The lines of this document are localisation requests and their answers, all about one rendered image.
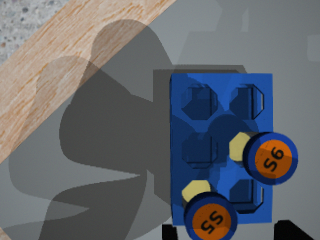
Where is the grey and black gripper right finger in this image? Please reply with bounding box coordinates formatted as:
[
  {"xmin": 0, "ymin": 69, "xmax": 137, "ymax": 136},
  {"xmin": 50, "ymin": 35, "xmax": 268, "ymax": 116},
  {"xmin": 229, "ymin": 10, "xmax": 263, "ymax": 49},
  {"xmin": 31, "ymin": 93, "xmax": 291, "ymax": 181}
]
[{"xmin": 274, "ymin": 220, "xmax": 314, "ymax": 240}]

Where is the blue tube rack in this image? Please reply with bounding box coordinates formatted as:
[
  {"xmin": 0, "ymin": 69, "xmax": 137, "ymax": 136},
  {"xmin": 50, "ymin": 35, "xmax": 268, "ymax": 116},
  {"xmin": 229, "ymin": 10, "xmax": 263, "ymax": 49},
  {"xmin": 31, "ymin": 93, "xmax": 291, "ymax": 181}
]
[{"xmin": 169, "ymin": 73, "xmax": 273, "ymax": 224}]

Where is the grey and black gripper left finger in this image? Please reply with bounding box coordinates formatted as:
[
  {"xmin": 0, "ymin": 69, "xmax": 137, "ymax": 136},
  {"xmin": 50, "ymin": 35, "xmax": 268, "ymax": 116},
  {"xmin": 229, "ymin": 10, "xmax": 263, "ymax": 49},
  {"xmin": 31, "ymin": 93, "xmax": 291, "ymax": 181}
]
[{"xmin": 162, "ymin": 224, "xmax": 178, "ymax": 240}]

